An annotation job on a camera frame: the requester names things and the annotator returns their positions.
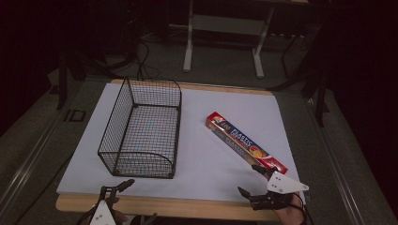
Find person's left hand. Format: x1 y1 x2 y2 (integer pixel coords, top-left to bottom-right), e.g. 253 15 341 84
109 196 130 225

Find black metal stand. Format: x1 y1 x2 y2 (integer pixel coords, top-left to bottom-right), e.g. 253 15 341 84
55 51 69 111
268 29 331 128

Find red and blue plastic wrap box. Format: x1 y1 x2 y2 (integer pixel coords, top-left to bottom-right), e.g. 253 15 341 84
205 111 289 175

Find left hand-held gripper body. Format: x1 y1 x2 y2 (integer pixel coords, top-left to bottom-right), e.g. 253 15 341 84
75 190 118 225

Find black rectangular floor bracket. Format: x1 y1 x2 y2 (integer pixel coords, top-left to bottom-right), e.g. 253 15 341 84
63 109 86 123

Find black floor cables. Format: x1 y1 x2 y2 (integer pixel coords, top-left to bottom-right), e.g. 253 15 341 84
132 39 161 81

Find black wire mesh basket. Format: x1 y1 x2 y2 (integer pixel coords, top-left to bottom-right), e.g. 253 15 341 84
97 77 183 180

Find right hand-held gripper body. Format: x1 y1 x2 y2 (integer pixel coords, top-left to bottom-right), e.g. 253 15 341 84
250 171 311 211

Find white metal table frame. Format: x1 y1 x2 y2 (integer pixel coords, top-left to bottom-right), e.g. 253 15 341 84
182 0 277 80

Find white table mat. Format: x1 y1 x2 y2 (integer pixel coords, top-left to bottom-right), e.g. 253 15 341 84
56 82 306 204

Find black cable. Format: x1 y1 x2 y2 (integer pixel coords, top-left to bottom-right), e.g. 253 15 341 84
292 192 314 225

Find person's right hand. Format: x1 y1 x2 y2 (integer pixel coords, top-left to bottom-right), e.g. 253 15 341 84
273 193 306 225

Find grey metal floor rail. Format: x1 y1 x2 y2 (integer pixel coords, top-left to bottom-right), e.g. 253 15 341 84
0 116 65 218
304 97 368 225

